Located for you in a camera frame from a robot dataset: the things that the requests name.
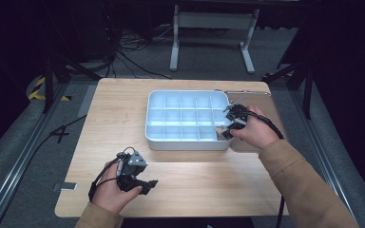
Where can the grey floor tape strip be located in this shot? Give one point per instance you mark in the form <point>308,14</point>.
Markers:
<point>87,101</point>

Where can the small metal table bracket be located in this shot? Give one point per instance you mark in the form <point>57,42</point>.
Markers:
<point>66,186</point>

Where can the person's right hand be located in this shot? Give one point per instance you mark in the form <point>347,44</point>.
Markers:
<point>258,129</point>

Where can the black tripod stand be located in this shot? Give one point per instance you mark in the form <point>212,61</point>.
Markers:
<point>49,82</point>
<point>307,85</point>

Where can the white compartment storage box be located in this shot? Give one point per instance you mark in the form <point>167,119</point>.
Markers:
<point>183,120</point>

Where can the person's left hand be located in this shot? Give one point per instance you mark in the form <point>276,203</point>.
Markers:
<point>112,193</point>

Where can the white metal stand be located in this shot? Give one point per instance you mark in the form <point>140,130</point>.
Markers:
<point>214,20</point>

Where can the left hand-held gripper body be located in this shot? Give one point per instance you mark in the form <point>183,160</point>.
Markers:
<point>132,167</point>

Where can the aluminium floor rail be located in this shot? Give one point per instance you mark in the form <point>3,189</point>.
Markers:
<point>22,158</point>
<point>324,152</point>

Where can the brown board with metal clip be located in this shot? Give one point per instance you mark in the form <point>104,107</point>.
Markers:
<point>266,104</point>

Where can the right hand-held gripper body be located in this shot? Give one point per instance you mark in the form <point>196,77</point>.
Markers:
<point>237,114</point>

